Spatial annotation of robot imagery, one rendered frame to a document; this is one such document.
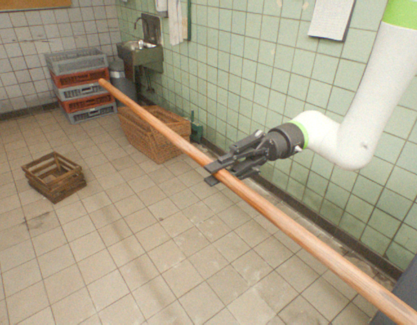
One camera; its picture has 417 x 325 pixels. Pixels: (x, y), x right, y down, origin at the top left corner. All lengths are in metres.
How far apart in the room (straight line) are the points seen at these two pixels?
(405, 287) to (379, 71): 0.72
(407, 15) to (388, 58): 0.08
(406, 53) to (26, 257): 2.23
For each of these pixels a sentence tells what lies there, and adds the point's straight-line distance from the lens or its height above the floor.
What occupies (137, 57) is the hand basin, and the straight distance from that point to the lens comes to 3.24.
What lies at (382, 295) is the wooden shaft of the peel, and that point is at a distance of 0.51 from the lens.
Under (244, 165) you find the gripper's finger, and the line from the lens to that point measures 0.72.
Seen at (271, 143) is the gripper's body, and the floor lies 1.22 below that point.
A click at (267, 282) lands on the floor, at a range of 1.92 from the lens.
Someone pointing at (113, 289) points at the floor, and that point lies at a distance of 1.94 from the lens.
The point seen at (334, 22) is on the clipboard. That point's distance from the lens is 1.79.
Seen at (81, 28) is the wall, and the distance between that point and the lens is 4.25.
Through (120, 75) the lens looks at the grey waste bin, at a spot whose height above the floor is 0.45.
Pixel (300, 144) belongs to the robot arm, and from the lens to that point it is 0.80.
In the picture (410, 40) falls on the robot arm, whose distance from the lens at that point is 0.71.
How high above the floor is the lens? 1.59
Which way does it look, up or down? 35 degrees down
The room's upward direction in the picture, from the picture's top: straight up
